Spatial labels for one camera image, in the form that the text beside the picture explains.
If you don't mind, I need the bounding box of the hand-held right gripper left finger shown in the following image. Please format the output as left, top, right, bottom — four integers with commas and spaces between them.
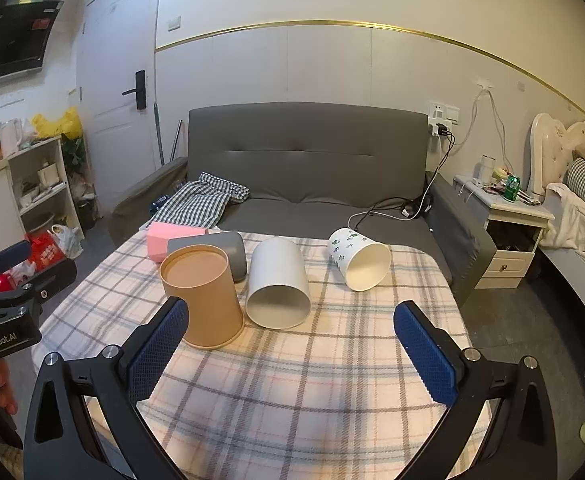
24, 296, 190, 480

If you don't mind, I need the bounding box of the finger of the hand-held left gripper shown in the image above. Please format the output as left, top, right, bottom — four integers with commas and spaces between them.
20, 259, 78, 313
0, 239, 33, 292

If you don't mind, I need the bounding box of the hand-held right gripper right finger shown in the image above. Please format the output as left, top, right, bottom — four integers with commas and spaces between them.
393, 301, 558, 480

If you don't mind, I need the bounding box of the brown paper cup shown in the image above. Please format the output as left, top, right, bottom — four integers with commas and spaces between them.
159, 244, 246, 350

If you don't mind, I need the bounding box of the pink cup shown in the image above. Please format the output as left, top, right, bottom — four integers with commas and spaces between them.
146, 221, 210, 264

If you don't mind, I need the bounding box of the grey cup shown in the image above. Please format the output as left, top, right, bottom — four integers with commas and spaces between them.
166, 230, 248, 283

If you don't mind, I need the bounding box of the white cup with green print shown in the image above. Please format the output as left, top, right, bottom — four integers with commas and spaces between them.
327, 227, 392, 293

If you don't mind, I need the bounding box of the plain white cup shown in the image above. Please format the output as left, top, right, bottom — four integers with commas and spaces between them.
245, 236, 312, 331

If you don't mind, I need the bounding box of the red bag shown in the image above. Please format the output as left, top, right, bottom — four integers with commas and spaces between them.
26, 232, 68, 273

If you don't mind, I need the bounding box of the white plastic bag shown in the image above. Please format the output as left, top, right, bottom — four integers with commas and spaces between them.
47, 224, 84, 260

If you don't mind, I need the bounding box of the dark trash bin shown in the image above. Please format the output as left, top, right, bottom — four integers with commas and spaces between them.
75, 199, 97, 232

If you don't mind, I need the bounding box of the white open shelf unit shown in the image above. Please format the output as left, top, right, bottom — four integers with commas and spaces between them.
6, 135, 84, 251

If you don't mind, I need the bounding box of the white kettle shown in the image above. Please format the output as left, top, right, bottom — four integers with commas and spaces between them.
0, 118, 26, 158

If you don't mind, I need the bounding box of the white nightstand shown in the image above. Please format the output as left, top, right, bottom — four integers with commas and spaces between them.
453, 174, 556, 291

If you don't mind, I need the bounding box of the plaid tablecloth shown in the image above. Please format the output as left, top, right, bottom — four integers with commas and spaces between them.
31, 230, 488, 480

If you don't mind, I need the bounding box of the yellow plastic bag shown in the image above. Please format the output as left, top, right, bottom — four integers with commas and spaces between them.
31, 106, 82, 141

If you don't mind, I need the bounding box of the checked cloth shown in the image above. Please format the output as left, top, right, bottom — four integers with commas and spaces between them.
148, 172, 250, 231

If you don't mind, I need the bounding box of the white blanket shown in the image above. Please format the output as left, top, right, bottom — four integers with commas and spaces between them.
537, 182, 585, 291

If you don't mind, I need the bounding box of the black range hood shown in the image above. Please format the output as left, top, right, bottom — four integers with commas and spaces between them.
0, 0, 66, 93

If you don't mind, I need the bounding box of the white door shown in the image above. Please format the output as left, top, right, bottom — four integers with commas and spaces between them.
75, 0, 166, 211

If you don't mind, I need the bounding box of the grey sofa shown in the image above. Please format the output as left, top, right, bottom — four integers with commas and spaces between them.
108, 101, 497, 306

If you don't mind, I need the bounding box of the cream bed headboard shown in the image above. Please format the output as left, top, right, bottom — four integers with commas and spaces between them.
529, 112, 585, 201

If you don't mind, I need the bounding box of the black cable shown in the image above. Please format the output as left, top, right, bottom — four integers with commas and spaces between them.
363, 130, 458, 221

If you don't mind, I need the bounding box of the grey bed frame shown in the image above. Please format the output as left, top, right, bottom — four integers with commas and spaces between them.
537, 195, 585, 356

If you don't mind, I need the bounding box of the mop handle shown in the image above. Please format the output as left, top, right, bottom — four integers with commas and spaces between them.
152, 102, 166, 168

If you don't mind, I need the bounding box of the black door lock handle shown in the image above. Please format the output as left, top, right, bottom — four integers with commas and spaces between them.
122, 70, 147, 110

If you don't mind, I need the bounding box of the white wall socket panel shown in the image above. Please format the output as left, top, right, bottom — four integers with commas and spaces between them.
429, 101, 461, 123

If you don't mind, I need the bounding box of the white cable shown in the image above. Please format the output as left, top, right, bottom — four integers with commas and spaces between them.
453, 84, 516, 173

